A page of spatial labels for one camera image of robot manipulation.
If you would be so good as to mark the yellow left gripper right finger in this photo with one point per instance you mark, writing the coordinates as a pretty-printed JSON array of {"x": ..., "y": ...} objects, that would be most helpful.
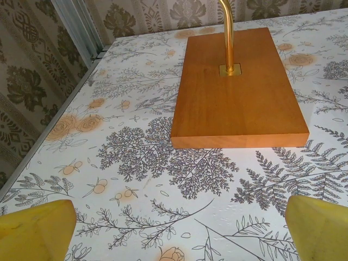
[{"x": 320, "y": 233}]

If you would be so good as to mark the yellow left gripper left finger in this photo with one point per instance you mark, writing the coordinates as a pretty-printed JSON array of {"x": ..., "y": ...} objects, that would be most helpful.
[{"x": 35, "y": 233}]

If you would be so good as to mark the aluminium table edge rail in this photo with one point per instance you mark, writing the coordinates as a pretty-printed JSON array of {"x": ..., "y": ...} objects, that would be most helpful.
[{"x": 48, "y": 128}]

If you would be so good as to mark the aluminium frame post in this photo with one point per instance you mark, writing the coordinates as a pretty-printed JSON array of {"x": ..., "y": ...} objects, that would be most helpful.
[{"x": 81, "y": 27}]

